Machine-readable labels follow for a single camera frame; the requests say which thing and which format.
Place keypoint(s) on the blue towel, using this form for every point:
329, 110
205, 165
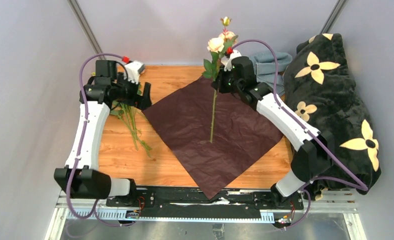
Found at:
265, 68

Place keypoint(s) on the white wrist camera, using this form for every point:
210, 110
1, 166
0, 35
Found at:
131, 70
231, 54

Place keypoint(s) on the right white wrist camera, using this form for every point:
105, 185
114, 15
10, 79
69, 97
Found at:
231, 54

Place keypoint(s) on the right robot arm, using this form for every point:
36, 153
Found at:
309, 158

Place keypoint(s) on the pink rose stem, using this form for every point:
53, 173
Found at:
127, 115

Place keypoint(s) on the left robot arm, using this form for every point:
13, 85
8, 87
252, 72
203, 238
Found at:
112, 83

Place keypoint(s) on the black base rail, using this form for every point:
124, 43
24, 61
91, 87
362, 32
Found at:
192, 203

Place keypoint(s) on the black flower-pattern blanket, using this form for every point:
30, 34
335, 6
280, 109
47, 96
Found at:
318, 87

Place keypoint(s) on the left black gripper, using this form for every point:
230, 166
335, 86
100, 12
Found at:
141, 102

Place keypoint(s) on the dark red wrapping paper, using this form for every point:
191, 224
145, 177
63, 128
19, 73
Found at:
215, 137

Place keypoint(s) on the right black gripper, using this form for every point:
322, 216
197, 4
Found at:
218, 83

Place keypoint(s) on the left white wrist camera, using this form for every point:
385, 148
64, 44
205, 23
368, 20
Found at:
131, 70

